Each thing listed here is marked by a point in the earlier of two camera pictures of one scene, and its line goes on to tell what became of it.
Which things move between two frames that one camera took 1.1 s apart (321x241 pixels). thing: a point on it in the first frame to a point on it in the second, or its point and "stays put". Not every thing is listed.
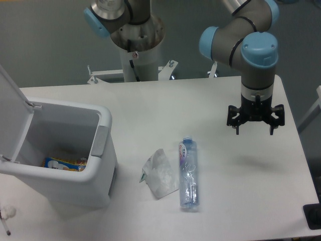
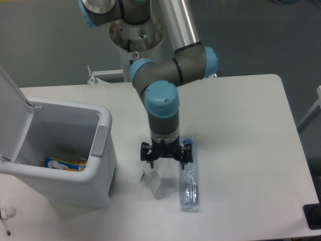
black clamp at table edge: x=312 y=214 stays put
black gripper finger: x=279 y=109 to x=186 y=156
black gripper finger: x=233 y=118 to x=147 y=154
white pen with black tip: x=4 y=223 stays put
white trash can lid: x=16 y=114 stays put
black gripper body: x=255 y=110 to x=172 y=149
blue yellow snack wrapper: x=69 y=164 stays put
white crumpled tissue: x=7 y=212 stays put
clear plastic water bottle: x=189 y=173 stays put
